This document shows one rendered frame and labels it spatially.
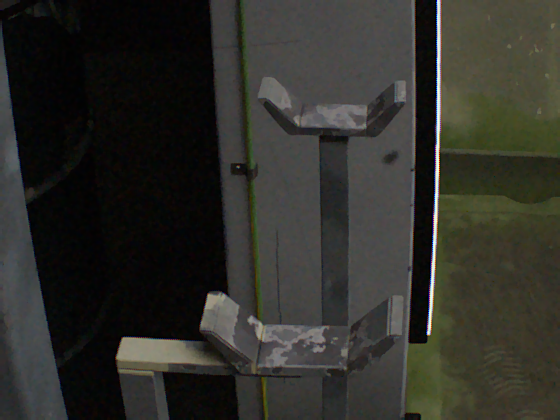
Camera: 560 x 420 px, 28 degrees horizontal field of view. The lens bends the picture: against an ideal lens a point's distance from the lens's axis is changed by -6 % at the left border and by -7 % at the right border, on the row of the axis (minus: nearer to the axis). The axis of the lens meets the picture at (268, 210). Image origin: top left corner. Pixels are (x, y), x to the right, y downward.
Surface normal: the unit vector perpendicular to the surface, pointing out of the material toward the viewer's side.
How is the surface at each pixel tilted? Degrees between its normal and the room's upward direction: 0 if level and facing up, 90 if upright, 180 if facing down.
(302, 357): 0
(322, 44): 90
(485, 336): 0
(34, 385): 90
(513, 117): 57
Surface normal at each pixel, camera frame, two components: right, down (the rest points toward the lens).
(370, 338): -0.73, -0.61
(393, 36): -0.11, 0.53
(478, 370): -0.04, -0.85
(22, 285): 0.99, 0.02
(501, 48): -0.11, -0.02
